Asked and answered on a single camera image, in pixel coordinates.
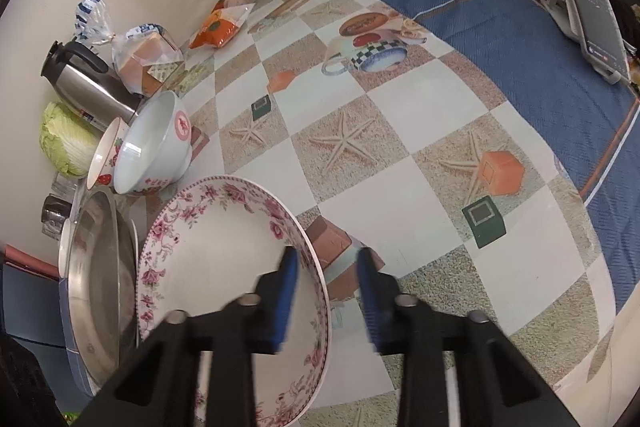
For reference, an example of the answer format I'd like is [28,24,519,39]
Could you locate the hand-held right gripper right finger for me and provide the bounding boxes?
[356,247,583,427]

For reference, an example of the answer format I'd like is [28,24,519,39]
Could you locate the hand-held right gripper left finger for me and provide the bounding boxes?
[65,247,301,427]

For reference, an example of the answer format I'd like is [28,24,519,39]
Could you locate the pink floral plate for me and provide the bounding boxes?
[136,175,332,427]

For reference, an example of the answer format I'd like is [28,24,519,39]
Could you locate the steel basin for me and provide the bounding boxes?
[58,189,141,395]

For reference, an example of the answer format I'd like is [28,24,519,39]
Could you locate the large white bowl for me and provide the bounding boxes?
[113,90,194,195]

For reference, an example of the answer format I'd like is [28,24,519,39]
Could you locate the small red-rimmed bowl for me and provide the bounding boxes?
[87,117,126,192]

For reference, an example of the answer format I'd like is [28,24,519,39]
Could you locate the printed checkered tablecloth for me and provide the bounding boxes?
[59,0,640,427]

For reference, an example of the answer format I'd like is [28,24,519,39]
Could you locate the glass pot with dark lid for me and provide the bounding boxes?
[41,194,74,240]

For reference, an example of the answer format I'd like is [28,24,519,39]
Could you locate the clear glass tumbler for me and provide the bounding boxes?
[52,172,83,198]

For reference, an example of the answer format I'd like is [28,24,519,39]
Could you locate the napa cabbage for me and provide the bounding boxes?
[40,102,103,178]

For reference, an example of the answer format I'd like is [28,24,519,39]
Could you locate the steel thermos jug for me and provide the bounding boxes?
[41,41,143,132]

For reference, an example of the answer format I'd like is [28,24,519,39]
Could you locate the orange snack packet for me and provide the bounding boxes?
[189,0,256,50]

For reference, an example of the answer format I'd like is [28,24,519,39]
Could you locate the bagged bread loaf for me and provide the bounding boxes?
[75,0,186,98]

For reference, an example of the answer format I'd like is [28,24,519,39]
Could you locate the smartphone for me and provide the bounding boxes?
[551,0,632,85]

